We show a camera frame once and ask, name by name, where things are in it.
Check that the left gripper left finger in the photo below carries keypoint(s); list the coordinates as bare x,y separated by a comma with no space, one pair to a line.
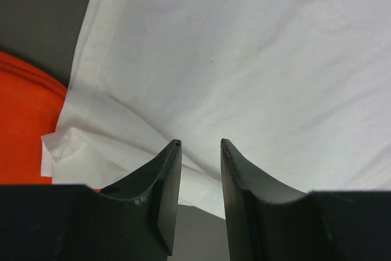
146,208

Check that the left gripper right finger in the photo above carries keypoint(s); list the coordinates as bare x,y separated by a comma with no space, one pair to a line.
246,191

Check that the white t shirt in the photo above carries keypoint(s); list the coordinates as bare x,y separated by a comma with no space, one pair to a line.
301,88

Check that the orange folded t shirt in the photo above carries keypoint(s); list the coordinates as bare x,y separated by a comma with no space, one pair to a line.
31,102

